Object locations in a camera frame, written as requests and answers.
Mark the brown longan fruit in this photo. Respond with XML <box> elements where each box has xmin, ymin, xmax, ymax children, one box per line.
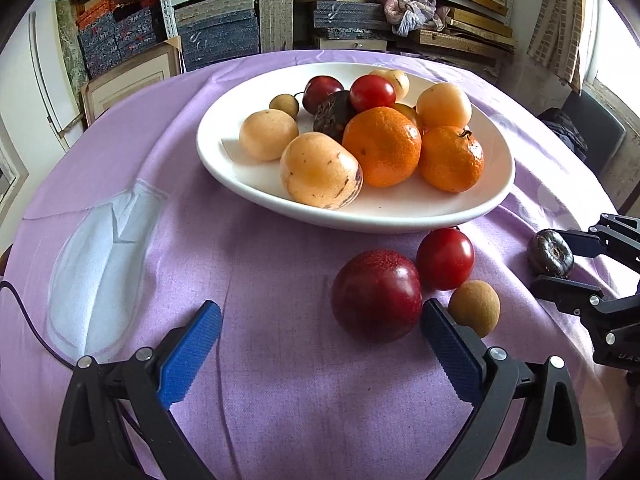
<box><xmin>447</xmin><ymin>280</ymin><xmax>500</xmax><ymax>338</ymax></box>
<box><xmin>269</xmin><ymin>93</ymin><xmax>299</xmax><ymax>119</ymax></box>

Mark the red cherry tomato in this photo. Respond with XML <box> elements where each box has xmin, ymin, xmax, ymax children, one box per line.
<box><xmin>349</xmin><ymin>74</ymin><xmax>396</xmax><ymax>112</ymax></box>
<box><xmin>416</xmin><ymin>228</ymin><xmax>475</xmax><ymax>290</ymax></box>

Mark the dark red plum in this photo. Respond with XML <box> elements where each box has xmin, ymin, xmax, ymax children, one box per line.
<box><xmin>331</xmin><ymin>249</ymin><xmax>422</xmax><ymax>344</ymax></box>
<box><xmin>303</xmin><ymin>76</ymin><xmax>344</xmax><ymax>115</ymax></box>

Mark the orange mandarin with stem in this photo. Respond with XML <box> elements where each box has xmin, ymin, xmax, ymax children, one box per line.
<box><xmin>418</xmin><ymin>126</ymin><xmax>484</xmax><ymax>194</ymax></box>

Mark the small orange tomato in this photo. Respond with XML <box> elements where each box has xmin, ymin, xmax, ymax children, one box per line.
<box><xmin>393</xmin><ymin>102</ymin><xmax>422</xmax><ymax>130</ymax></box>

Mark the large yellow round fruit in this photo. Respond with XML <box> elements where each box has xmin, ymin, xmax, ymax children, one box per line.
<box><xmin>280</xmin><ymin>132</ymin><xmax>363</xmax><ymax>210</ymax></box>

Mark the dark purple passion fruit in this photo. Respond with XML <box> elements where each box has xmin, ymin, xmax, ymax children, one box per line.
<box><xmin>314</xmin><ymin>90</ymin><xmax>357</xmax><ymax>143</ymax></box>

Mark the orange spotted small fruit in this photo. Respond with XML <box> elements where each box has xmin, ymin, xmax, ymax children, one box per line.
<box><xmin>370</xmin><ymin>68</ymin><xmax>410</xmax><ymax>101</ymax></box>

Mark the dark chair with clothes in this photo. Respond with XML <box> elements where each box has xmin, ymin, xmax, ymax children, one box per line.
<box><xmin>537</xmin><ymin>90</ymin><xmax>626</xmax><ymax>176</ymax></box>

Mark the purple printed tablecloth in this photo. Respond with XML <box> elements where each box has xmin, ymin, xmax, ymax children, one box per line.
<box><xmin>1</xmin><ymin>51</ymin><xmax>636</xmax><ymax>479</ymax></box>

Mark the white oval plate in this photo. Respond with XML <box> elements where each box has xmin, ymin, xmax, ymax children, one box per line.
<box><xmin>196</xmin><ymin>61</ymin><xmax>515</xmax><ymax>234</ymax></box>

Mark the metal shelving unit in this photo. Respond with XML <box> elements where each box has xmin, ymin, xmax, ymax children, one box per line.
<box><xmin>70</xmin><ymin>0</ymin><xmax>516</xmax><ymax>81</ymax></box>

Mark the pink cloth bundle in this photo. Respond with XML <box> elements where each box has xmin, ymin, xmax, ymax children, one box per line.
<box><xmin>378</xmin><ymin>0</ymin><xmax>450</xmax><ymax>37</ymax></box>

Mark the framed picture leaning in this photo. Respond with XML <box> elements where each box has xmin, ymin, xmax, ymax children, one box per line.
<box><xmin>81</xmin><ymin>36</ymin><xmax>184</xmax><ymax>126</ymax></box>

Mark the black cable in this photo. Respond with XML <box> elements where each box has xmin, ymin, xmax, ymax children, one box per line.
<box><xmin>0</xmin><ymin>278</ymin><xmax>76</xmax><ymax>371</ymax></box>

